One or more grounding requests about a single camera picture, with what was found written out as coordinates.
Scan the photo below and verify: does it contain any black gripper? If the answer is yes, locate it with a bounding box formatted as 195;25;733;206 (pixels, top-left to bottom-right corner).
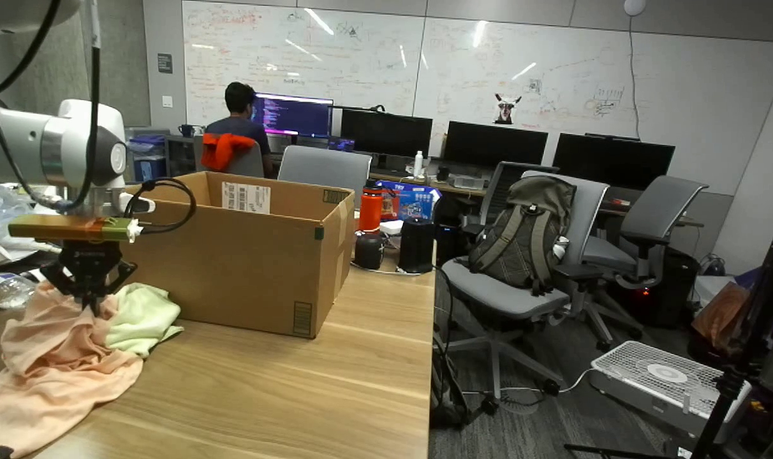
40;239;140;314

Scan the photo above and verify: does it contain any peach shirt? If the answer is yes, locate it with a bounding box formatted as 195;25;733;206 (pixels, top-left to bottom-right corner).
0;282;146;455

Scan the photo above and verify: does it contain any light green towel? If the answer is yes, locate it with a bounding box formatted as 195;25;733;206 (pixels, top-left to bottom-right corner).
101;281;187;360

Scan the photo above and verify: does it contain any brown cardboard box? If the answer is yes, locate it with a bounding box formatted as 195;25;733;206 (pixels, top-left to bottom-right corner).
121;171;358;342

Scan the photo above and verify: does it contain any seated person in dark shirt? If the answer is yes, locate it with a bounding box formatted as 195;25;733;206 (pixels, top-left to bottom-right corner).
205;81;274;176

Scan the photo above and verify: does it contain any blue printed box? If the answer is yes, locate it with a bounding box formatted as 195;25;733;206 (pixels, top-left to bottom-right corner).
374;176;445;225

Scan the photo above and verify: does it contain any yellow-green wrist mounting plate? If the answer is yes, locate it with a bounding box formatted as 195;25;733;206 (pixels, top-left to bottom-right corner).
8;211;146;246

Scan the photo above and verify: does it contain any clear plastic bottle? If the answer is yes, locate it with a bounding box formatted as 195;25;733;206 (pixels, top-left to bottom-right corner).
0;271;40;314

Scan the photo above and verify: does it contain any light grey office chair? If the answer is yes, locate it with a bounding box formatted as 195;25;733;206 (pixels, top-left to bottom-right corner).
276;143;374;200

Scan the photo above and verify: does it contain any lit blue computer monitor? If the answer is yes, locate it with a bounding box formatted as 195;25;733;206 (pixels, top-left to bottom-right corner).
255;95;336;143

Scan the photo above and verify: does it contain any small black cup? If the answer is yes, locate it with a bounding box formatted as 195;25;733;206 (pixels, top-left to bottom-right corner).
355;229;387;271

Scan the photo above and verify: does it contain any red bottle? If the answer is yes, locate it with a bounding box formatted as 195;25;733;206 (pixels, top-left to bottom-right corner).
358;185;387;234

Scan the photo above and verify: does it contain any black cylinder speaker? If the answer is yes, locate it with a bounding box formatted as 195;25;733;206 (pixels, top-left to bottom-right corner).
397;217;438;274

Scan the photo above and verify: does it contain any black computer monitor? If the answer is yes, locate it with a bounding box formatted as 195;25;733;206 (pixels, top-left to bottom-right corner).
442;119;552;171
341;106;437;161
552;130;676;192

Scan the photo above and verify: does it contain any grey mesh office chair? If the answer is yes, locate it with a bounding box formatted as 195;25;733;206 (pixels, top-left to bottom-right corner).
438;166;612;416

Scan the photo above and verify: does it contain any grey-green backpack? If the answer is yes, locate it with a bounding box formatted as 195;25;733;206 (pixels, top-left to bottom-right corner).
466;172;580;295

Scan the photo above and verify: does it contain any glass whiteboard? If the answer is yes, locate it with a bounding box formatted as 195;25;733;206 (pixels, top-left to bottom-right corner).
181;0;773;194

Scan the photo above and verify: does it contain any small animal figurine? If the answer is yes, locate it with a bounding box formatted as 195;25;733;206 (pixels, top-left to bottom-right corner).
492;88;525;125

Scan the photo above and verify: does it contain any clear plastic storage bin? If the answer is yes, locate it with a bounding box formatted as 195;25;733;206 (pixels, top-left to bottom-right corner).
589;339;753;440

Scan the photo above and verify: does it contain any brown bag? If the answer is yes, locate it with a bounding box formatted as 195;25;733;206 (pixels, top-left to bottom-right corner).
688;277;756;365

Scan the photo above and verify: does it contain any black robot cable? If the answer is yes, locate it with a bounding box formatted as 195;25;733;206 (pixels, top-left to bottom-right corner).
0;0;200;236

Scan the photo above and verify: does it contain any hanging thin cord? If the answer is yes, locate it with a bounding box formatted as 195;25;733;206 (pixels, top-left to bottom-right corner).
624;7;646;137

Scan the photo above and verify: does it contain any black camera tripod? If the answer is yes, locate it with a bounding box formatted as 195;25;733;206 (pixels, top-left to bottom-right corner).
562;194;773;459

